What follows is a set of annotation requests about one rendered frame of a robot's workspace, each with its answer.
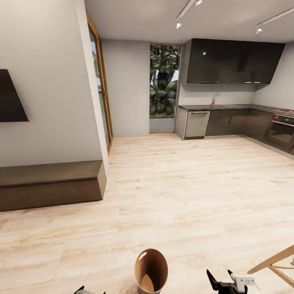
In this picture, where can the trash can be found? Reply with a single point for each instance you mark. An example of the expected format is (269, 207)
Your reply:
(151, 271)

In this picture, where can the door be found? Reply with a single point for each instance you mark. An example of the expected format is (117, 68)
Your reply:
(97, 53)

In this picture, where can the cabinet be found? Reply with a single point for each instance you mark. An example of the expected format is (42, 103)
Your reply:
(256, 62)
(209, 61)
(27, 186)

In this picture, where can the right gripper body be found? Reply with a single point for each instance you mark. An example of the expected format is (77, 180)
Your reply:
(226, 288)

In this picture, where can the wall mounted tv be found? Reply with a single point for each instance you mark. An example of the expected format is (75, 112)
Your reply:
(11, 107)

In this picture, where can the fixed window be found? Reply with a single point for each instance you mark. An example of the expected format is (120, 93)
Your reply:
(165, 67)

